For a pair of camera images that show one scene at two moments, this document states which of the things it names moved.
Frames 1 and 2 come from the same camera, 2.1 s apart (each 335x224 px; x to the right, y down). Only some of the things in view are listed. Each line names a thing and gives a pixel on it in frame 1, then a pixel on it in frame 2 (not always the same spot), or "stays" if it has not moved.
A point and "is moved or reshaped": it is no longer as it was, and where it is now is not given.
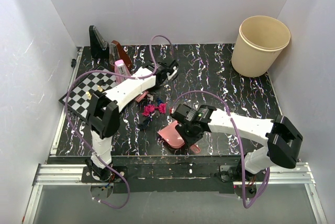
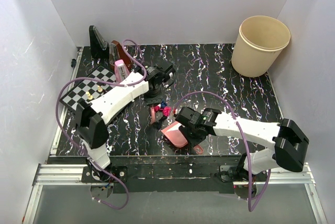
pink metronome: (120, 67) stays
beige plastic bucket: (261, 40) stays
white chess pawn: (89, 95) stays
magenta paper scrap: (148, 109) -> (157, 109)
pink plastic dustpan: (171, 136) is moved or reshaped
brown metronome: (116, 53) stays
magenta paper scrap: (162, 108) -> (166, 111)
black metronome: (99, 47) stays
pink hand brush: (140, 97) -> (152, 115)
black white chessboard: (76, 100) stays
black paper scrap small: (143, 126) -> (158, 124)
